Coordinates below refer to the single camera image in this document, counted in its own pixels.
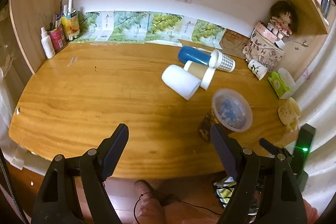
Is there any white spray bottle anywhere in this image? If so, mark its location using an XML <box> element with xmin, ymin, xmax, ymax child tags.
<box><xmin>41</xmin><ymin>27</ymin><xmax>55</xmax><ymax>59</ymax></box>

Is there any tan paper cup white lid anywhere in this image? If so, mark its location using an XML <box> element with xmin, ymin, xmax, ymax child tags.
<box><xmin>183</xmin><ymin>60</ymin><xmax>215</xmax><ymax>90</ymax></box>

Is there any yellow pen holder can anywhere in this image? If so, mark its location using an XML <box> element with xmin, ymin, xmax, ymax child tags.
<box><xmin>60</xmin><ymin>0</ymin><xmax>80</xmax><ymax>41</ymax></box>

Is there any white floral paper cup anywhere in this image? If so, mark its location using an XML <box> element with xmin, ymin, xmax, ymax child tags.
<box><xmin>248</xmin><ymin>59</ymin><xmax>268</xmax><ymax>80</ymax></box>

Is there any black device green light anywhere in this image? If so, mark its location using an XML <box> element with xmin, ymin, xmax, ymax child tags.
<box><xmin>259</xmin><ymin>123</ymin><xmax>317</xmax><ymax>192</ymax></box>

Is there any white plastic cup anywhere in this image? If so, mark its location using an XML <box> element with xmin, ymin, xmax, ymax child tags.
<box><xmin>161</xmin><ymin>65</ymin><xmax>201</xmax><ymax>101</ymax></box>

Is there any letter print fabric bag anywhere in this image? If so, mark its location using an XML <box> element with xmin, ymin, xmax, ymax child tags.
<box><xmin>242</xmin><ymin>22</ymin><xmax>285</xmax><ymax>71</ymax></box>

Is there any green tissue pack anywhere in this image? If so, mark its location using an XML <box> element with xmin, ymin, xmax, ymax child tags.
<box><xmin>268</xmin><ymin>68</ymin><xmax>295</xmax><ymax>100</ymax></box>

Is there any green leaf poster strip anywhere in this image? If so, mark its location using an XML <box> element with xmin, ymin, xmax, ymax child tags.
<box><xmin>74</xmin><ymin>11</ymin><xmax>226</xmax><ymax>49</ymax></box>

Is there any red pen holder can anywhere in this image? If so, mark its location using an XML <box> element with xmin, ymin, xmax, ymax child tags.
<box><xmin>48</xmin><ymin>26</ymin><xmax>66</xmax><ymax>53</ymax></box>

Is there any brown haired doll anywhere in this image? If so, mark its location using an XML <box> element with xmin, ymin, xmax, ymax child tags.
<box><xmin>267</xmin><ymin>1</ymin><xmax>298</xmax><ymax>40</ymax></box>

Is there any cream ceramic mug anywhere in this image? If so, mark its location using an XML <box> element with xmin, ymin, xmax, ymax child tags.
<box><xmin>277</xmin><ymin>97</ymin><xmax>301</xmax><ymax>132</ymax></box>

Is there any brown cup with clear lid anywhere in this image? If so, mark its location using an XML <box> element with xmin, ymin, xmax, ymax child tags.
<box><xmin>198</xmin><ymin>89</ymin><xmax>253</xmax><ymax>142</ymax></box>

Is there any grey checked paper cup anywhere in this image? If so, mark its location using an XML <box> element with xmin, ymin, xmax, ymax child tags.
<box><xmin>209</xmin><ymin>50</ymin><xmax>235</xmax><ymax>73</ymax></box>

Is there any blue plastic cup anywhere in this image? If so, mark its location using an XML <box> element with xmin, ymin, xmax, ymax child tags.
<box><xmin>178</xmin><ymin>46</ymin><xmax>211</xmax><ymax>65</ymax></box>

